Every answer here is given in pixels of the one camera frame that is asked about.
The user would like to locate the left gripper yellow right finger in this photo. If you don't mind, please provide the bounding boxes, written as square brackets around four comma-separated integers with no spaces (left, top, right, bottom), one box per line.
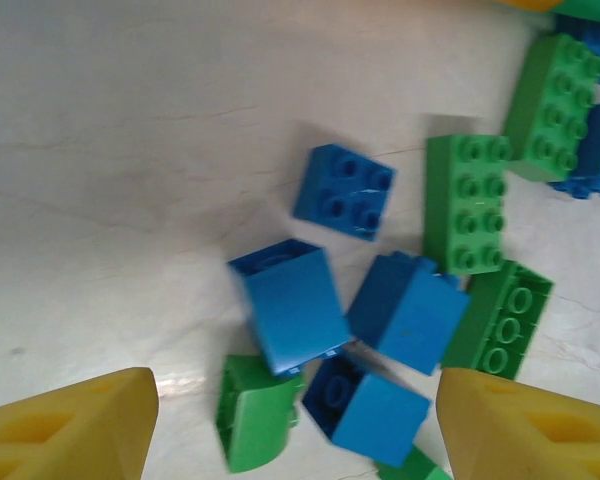
[437,367,600,480]

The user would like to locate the green long lego brick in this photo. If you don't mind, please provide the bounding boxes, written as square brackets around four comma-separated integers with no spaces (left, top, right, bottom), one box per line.
[502,32,600,184]
[439,259,556,382]
[422,133,514,277]

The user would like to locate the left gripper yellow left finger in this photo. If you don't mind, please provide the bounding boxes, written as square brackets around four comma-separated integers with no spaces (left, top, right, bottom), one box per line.
[0,367,160,480]

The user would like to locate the blue square lego brick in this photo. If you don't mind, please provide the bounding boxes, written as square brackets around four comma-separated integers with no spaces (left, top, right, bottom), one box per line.
[292,143,399,243]

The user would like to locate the green curved lego brick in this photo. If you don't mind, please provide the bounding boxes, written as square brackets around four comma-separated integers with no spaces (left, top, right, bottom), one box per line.
[214,353,306,475]

